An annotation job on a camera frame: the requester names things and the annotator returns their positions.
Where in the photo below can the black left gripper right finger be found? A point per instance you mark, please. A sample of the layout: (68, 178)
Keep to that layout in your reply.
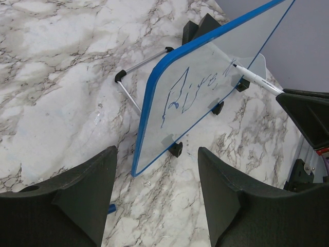
(243, 211)

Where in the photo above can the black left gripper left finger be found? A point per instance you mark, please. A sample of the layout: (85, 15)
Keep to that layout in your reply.
(69, 209)

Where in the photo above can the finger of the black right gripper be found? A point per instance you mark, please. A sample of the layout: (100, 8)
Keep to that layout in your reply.
(309, 112)

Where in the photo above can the blue marker cap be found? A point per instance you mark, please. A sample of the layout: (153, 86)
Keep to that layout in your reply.
(111, 209)

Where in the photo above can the blue white marker pen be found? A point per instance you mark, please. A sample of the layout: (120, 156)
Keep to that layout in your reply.
(256, 79)

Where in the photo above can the blue framed whiteboard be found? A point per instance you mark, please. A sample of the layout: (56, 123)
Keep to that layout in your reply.
(191, 80)

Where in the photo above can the black whiteboard stand foot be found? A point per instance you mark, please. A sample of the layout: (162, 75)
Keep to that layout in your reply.
(176, 149)
(242, 85)
(218, 108)

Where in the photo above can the silver whiteboard stand leg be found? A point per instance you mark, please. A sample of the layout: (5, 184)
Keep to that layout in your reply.
(136, 72)

